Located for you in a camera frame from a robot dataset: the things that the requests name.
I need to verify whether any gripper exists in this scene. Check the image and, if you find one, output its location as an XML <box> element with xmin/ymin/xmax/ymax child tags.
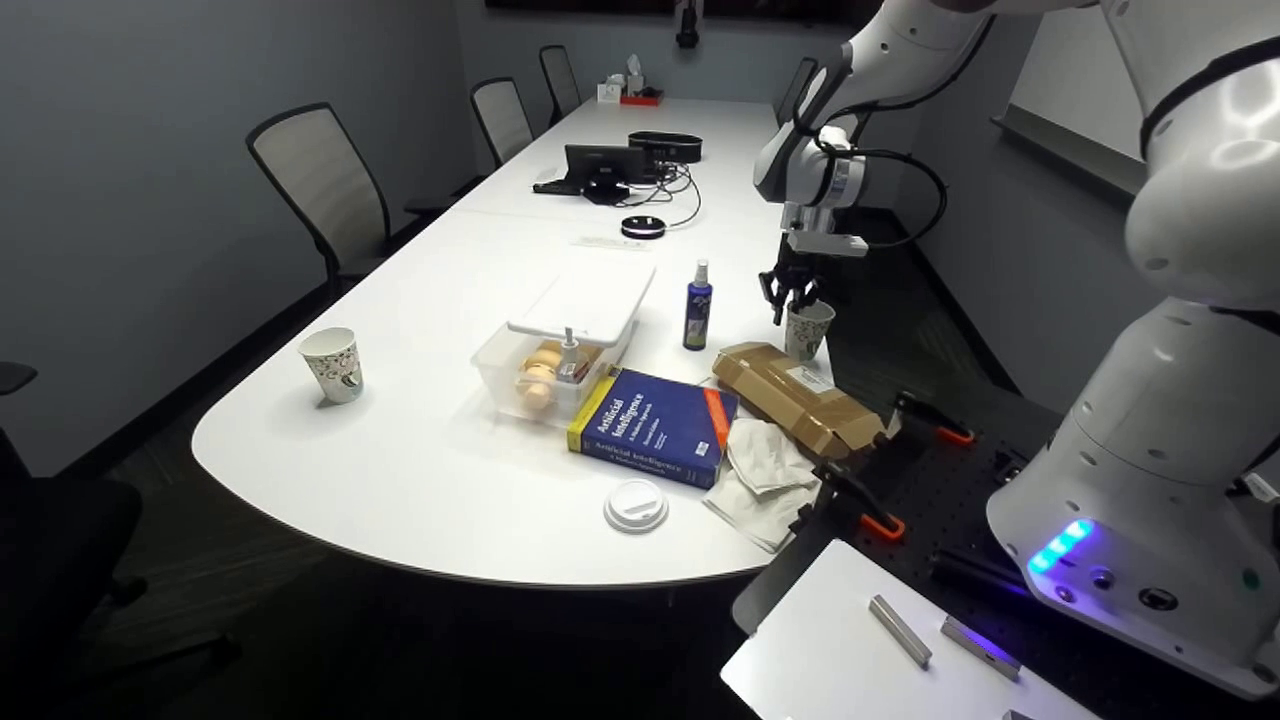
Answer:
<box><xmin>758</xmin><ymin>252</ymin><xmax>827</xmax><ymax>327</ymax></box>

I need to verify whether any patterned paper coffee cup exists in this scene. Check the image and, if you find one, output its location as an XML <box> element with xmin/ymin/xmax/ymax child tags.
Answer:
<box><xmin>297</xmin><ymin>326</ymin><xmax>365</xmax><ymax>406</ymax></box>
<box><xmin>784</xmin><ymin>299</ymin><xmax>837</xmax><ymax>364</ymax></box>

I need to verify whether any white plastic cup lid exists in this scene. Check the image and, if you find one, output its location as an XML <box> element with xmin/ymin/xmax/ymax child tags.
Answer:
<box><xmin>602</xmin><ymin>478</ymin><xmax>671</xmax><ymax>535</ymax></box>

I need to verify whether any blue spray bottle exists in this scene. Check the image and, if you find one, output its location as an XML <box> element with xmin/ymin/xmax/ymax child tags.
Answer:
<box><xmin>682</xmin><ymin>258</ymin><xmax>715</xmax><ymax>353</ymax></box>

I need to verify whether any brown cardboard package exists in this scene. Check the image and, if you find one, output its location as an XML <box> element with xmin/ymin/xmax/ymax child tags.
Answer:
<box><xmin>711</xmin><ymin>341</ymin><xmax>888</xmax><ymax>462</ymax></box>

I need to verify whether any black clamp with orange tip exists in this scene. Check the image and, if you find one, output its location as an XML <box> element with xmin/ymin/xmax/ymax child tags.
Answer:
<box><xmin>798</xmin><ymin>458</ymin><xmax>908</xmax><ymax>544</ymax></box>
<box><xmin>892</xmin><ymin>391</ymin><xmax>977</xmax><ymax>448</ymax></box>

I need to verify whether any white crumpled cloth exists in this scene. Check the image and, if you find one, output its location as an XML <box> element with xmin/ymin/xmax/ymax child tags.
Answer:
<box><xmin>702</xmin><ymin>417</ymin><xmax>824</xmax><ymax>555</ymax></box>

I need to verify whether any blue hardcover book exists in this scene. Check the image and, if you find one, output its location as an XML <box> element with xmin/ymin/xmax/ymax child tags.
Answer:
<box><xmin>566</xmin><ymin>366</ymin><xmax>740</xmax><ymax>491</ymax></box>

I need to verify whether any black oval speaker bar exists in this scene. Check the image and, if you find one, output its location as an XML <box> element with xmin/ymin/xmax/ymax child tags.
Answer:
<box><xmin>627</xmin><ymin>130</ymin><xmax>704</xmax><ymax>165</ymax></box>

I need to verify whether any white container lid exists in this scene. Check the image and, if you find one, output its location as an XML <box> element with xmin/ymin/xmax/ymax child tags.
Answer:
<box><xmin>506</xmin><ymin>261</ymin><xmax>657</xmax><ymax>350</ymax></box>

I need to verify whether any grey mesh office chair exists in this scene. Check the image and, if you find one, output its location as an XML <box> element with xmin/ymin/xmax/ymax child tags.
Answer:
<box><xmin>774</xmin><ymin>56</ymin><xmax>820</xmax><ymax>129</ymax></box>
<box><xmin>246</xmin><ymin>101</ymin><xmax>453</xmax><ymax>293</ymax></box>
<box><xmin>539</xmin><ymin>44</ymin><xmax>584</xmax><ymax>128</ymax></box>
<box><xmin>469</xmin><ymin>76</ymin><xmax>537</xmax><ymax>173</ymax></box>

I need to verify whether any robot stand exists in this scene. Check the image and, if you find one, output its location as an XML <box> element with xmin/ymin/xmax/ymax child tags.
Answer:
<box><xmin>729</xmin><ymin>398</ymin><xmax>1280</xmax><ymax>720</ymax></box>

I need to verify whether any heap of peach round items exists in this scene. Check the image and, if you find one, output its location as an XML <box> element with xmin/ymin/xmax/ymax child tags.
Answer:
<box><xmin>515</xmin><ymin>341</ymin><xmax>602</xmax><ymax>411</ymax></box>

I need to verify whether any clear plastic storage container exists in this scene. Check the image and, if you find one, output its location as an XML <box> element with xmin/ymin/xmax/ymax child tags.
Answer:
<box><xmin>469</xmin><ymin>319</ymin><xmax>642</xmax><ymax>429</ymax></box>

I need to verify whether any whiteboard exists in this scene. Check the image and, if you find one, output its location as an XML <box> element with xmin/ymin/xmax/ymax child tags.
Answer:
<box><xmin>992</xmin><ymin>8</ymin><xmax>1153</xmax><ymax>198</ymax></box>

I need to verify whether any silver metal bar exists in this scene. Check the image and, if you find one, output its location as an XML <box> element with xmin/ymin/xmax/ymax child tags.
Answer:
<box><xmin>867</xmin><ymin>594</ymin><xmax>934</xmax><ymax>671</ymax></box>
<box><xmin>939</xmin><ymin>614</ymin><xmax>1024</xmax><ymax>683</ymax></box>

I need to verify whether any white board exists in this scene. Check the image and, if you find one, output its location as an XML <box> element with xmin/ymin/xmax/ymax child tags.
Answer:
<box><xmin>719</xmin><ymin>539</ymin><xmax>1103</xmax><ymax>720</ymax></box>

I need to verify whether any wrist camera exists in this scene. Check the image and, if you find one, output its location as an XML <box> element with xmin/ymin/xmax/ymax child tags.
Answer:
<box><xmin>785</xmin><ymin>229</ymin><xmax>870</xmax><ymax>260</ymax></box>

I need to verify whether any black cable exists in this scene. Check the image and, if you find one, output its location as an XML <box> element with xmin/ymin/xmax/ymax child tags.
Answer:
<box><xmin>630</xmin><ymin>163</ymin><xmax>704</xmax><ymax>230</ymax></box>

